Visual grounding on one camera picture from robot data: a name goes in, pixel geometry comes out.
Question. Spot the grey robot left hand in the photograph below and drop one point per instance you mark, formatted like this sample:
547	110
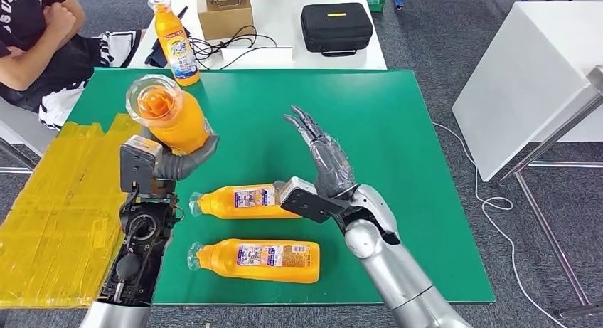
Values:
183	168

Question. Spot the orange detergent bottle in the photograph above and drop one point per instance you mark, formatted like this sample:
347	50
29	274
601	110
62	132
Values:
181	125
221	208
178	48
264	271

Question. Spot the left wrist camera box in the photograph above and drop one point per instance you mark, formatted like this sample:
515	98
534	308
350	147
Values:
136	165

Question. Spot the large white table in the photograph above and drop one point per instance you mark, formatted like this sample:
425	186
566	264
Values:
518	80

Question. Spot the flat white box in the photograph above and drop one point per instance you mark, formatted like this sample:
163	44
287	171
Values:
258	57

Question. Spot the person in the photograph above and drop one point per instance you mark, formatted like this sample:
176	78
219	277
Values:
37	57

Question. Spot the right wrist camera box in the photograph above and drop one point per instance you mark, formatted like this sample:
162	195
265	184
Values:
306	203

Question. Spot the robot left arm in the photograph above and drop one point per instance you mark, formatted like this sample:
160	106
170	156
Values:
139	255

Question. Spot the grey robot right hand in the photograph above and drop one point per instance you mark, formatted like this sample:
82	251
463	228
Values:
332	168

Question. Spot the black carrying case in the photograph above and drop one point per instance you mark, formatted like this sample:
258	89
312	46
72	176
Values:
336	26

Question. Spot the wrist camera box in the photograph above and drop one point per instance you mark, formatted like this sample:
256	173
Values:
136	165
306	203

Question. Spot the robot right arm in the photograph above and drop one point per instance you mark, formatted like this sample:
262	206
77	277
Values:
400	274

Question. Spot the grey bench seat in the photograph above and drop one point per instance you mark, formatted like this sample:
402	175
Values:
14	123

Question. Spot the brown cardboard box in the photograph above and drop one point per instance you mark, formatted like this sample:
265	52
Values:
224	20

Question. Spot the tablet in dark blue case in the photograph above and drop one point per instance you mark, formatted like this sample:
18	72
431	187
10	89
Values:
154	57

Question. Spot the metal table frame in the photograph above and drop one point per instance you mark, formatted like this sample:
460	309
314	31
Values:
551	136

